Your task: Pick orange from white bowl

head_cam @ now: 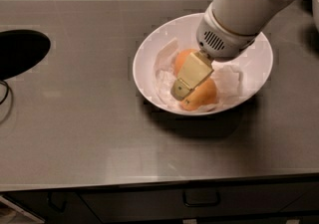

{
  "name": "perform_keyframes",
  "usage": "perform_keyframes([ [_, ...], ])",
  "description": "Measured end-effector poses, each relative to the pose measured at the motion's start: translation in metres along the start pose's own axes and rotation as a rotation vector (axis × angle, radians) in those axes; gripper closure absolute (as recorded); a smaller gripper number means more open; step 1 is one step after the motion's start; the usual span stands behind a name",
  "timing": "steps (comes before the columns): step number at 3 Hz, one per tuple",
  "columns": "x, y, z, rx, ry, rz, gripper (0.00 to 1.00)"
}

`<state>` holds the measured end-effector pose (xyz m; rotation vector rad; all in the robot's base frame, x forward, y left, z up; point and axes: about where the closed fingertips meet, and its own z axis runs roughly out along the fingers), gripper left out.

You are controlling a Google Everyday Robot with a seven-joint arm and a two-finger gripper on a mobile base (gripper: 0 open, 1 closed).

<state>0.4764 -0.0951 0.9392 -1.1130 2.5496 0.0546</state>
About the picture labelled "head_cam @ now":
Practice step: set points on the white crumpled paper napkin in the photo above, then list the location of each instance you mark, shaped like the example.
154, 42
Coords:
226, 77

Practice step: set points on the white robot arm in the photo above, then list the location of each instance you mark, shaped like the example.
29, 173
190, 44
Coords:
227, 28

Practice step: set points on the white ceramic bowl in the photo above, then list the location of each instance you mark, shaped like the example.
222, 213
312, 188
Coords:
255, 63

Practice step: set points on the orange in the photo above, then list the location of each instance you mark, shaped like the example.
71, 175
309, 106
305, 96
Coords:
180, 59
204, 95

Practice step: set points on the dark drawer front with handle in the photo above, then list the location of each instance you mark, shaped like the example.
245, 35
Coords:
180, 203

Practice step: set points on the black round object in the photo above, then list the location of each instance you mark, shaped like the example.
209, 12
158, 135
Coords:
21, 50

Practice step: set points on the dark cabinet door with handle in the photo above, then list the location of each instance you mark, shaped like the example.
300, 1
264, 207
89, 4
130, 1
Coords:
54, 207

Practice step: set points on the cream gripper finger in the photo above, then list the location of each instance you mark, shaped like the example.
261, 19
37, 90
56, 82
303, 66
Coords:
195, 70

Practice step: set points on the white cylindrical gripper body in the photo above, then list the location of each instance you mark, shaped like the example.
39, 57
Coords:
221, 40

